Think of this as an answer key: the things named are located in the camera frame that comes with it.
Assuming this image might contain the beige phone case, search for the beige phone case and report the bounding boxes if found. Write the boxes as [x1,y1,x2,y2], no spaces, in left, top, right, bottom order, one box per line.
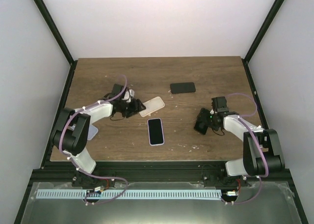
[139,96,165,117]

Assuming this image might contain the lavender phone case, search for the lavender phone case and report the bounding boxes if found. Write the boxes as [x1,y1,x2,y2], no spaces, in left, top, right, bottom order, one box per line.
[147,117,165,146]

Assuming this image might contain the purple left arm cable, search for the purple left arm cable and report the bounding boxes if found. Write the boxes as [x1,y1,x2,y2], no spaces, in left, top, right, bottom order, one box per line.
[59,74,129,205]

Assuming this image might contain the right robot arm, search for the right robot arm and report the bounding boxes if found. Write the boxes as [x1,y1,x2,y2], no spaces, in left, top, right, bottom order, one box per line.
[205,96,286,186]

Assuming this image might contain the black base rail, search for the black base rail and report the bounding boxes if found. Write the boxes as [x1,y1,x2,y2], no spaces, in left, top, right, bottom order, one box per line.
[31,160,290,188]

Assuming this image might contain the black frame post left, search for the black frame post left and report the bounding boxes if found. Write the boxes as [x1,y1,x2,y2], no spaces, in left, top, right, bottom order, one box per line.
[26,0,75,65]

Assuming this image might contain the light blue slotted cable duct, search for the light blue slotted cable duct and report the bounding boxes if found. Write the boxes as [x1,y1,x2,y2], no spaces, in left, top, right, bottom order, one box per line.
[36,189,222,200]

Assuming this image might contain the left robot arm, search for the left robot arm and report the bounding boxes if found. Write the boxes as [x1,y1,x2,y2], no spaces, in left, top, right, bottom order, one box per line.
[50,84,146,187]

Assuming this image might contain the light blue phone case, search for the light blue phone case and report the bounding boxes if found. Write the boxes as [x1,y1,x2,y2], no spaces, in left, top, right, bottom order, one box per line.
[64,124,99,141]

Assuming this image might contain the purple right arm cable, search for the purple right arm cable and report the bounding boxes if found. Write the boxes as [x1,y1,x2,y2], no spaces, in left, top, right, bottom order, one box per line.
[220,93,270,205]

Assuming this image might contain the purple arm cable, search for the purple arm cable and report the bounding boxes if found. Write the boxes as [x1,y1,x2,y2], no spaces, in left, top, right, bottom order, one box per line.
[220,93,270,205]
[59,74,129,205]

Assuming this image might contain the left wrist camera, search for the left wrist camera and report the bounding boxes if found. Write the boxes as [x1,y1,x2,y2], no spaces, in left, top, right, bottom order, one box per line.
[122,87,135,103]

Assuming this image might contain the black frame post right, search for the black frame post right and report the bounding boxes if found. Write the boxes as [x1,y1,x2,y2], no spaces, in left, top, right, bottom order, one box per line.
[244,0,292,62]

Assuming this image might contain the white-edged black smartphone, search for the white-edged black smartphone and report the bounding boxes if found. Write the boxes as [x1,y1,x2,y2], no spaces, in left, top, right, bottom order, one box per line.
[148,118,163,145]

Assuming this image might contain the black frame post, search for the black frame post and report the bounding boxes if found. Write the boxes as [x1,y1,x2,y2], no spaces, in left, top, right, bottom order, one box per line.
[26,0,75,65]
[244,0,292,62]

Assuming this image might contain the black phone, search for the black phone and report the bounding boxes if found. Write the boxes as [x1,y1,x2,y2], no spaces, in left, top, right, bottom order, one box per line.
[170,82,196,94]
[194,108,211,135]

